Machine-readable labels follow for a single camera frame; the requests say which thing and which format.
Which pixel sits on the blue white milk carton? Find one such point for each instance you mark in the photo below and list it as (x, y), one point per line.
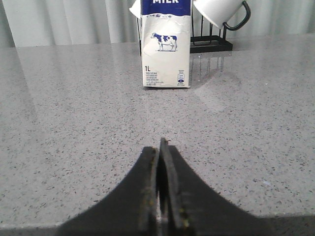
(165, 43)

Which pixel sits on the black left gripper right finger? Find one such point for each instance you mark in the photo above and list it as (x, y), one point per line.
(191, 208)

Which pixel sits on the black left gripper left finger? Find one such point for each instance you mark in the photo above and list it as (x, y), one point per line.
(129, 210)

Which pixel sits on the black metal mug rack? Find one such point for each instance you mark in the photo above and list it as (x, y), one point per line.
(198, 44)

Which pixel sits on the white mug black handle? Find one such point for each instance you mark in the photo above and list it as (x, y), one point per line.
(219, 12)

